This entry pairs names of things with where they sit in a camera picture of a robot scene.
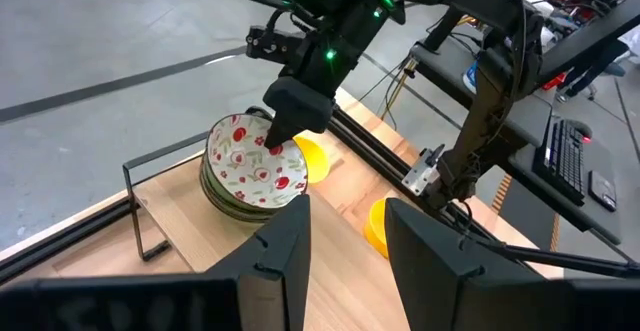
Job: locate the person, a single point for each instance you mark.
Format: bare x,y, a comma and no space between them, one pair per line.
590,71

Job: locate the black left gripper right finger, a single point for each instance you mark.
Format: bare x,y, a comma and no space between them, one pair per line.
430,266

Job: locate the black desk beam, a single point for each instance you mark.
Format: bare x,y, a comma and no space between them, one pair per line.
590,41

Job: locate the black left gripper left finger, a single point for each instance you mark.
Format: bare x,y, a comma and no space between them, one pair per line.
280,261

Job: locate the black keyboard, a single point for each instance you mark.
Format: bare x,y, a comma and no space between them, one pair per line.
562,163

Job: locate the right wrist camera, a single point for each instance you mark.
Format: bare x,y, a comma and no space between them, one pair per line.
270,45

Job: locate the dark grey side desk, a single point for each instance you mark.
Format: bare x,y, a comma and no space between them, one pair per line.
530,116

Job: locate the black computer mouse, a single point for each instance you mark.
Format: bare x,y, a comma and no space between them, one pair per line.
581,131

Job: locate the black smartphone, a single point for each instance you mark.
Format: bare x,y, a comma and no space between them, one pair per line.
602,191

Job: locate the yellow mini bowl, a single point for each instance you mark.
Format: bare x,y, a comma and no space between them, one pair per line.
375,227
316,161

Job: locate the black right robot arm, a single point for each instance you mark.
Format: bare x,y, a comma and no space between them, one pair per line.
492,106

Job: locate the floral mini bowl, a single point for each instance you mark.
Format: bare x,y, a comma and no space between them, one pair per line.
245,176
235,217
210,191

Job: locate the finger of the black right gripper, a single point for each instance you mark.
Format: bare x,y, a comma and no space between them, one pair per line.
259,112
300,106

